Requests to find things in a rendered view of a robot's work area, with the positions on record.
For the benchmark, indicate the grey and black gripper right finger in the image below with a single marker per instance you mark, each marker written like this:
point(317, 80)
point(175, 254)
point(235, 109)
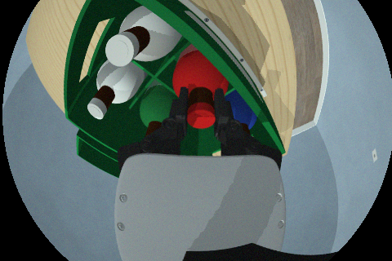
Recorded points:
point(234, 140)

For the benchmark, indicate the white bottle with grey band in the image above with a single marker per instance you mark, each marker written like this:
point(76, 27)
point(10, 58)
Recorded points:
point(144, 33)

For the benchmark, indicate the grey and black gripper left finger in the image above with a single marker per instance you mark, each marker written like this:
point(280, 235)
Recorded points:
point(166, 139)

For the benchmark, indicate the green plastic bottle crate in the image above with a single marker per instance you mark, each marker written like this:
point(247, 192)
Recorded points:
point(108, 161)
point(121, 124)

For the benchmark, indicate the blue bottle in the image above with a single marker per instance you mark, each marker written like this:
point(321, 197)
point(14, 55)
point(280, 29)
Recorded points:
point(241, 111)

